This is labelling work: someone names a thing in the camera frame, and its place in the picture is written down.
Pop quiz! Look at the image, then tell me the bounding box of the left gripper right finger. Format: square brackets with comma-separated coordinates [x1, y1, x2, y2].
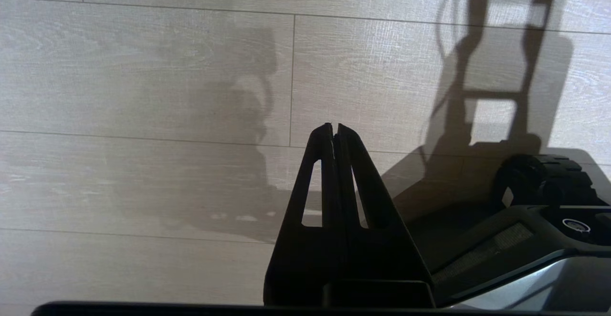
[336, 123, 436, 307]

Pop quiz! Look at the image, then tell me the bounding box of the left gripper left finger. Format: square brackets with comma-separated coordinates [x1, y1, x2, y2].
[263, 123, 337, 306]

